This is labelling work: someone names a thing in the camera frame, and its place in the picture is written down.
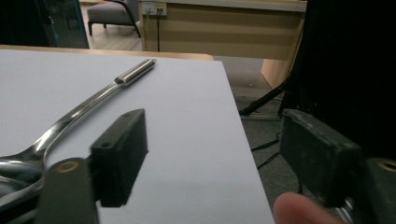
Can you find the light wooden counter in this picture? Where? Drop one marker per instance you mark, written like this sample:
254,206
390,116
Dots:
218,34

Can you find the dark glass cabinet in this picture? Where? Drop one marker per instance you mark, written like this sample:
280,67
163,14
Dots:
43,21

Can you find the stainless steel ladle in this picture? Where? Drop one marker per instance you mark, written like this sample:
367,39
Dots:
77,110

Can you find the grey armchair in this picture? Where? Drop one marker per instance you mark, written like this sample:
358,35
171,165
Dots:
110,12

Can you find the black stand leg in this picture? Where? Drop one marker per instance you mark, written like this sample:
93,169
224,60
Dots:
264,99

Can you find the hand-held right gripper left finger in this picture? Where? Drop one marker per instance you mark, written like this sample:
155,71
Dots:
120,155

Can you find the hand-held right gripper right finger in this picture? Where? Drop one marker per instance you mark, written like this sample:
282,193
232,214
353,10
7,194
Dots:
317,155

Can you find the black curtain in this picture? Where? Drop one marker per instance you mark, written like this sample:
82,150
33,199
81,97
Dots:
348,62

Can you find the white wall socket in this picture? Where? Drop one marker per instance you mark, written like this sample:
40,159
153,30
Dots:
153,7

